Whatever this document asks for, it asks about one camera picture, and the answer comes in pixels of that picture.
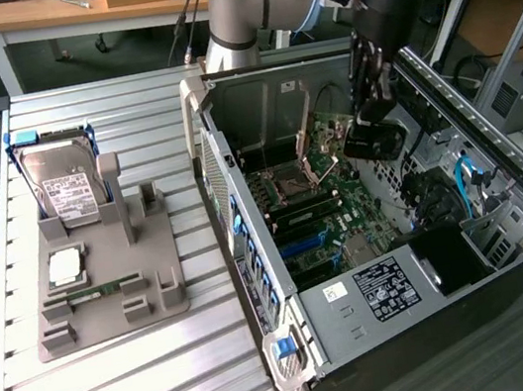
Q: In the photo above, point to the green RAM stick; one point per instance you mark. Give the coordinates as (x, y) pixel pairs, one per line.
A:
(92, 293)

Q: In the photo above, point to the grey plastic parts rack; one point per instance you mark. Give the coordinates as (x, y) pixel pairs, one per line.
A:
(102, 262)

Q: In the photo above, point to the metal socket cover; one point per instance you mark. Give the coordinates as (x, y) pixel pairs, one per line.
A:
(324, 167)

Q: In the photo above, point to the grey disk bay bracket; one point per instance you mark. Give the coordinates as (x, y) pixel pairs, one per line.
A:
(499, 236)

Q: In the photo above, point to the blue case latch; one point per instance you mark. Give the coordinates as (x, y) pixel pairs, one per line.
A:
(283, 348)

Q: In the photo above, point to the grey power supply unit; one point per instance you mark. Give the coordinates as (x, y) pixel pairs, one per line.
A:
(343, 322)

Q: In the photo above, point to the hard disk in blue carrier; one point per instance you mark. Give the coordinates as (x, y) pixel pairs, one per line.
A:
(64, 188)

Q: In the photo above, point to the black plastic shroud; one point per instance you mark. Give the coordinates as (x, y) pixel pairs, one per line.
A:
(448, 259)

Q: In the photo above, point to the black RAM stick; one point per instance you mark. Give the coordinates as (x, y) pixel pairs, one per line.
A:
(305, 215)

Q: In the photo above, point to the open black PC case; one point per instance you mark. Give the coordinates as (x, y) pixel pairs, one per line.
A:
(246, 102)

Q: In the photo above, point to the green motherboard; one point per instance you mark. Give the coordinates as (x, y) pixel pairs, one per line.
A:
(358, 204)

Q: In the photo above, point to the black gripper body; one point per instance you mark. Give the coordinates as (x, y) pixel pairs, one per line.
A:
(392, 18)

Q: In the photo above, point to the graphics card with metal bracket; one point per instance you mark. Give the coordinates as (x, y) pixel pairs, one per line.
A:
(373, 144)

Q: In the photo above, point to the silver CPU chip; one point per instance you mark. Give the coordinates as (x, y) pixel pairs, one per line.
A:
(66, 267)

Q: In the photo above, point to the CPU socket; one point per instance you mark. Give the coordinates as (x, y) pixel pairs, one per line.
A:
(289, 183)

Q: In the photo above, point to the silver perforated drive cage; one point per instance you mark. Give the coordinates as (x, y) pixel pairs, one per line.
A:
(388, 171)

